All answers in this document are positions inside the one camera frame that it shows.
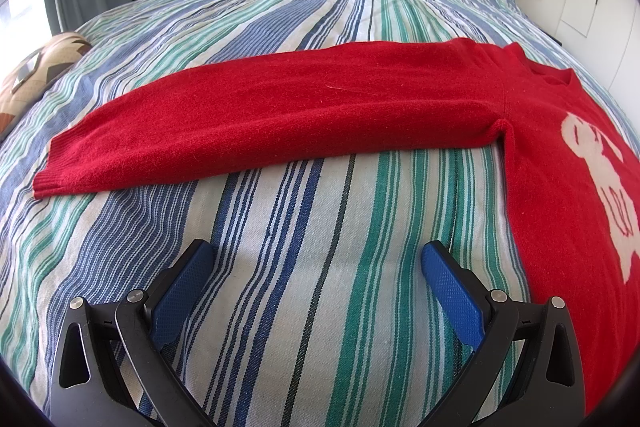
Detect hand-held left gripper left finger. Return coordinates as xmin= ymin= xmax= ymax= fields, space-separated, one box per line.
xmin=49 ymin=240 xmax=217 ymax=427

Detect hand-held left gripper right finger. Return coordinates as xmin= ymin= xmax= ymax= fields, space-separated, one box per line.
xmin=420 ymin=241 xmax=587 ymax=427

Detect red knit sweater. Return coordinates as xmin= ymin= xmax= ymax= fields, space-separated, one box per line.
xmin=32 ymin=38 xmax=640 ymax=419

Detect striped bed cover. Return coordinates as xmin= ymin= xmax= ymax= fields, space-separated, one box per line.
xmin=0 ymin=0 xmax=640 ymax=427

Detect patterned cushion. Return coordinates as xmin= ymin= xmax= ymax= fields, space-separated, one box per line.
xmin=0 ymin=32 xmax=93 ymax=142

